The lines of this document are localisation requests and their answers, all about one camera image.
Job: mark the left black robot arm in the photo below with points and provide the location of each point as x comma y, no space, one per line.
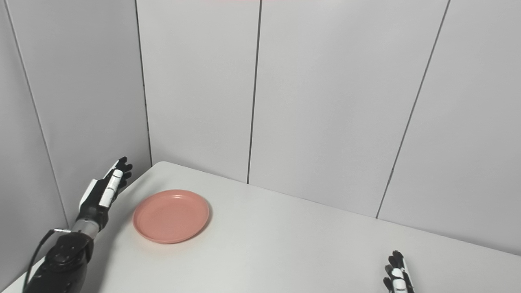
65,256

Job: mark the pink plastic plate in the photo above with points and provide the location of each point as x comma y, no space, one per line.
171,215

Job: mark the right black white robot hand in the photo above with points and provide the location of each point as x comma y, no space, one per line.
398,280

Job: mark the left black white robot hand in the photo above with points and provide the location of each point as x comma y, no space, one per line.
97,203

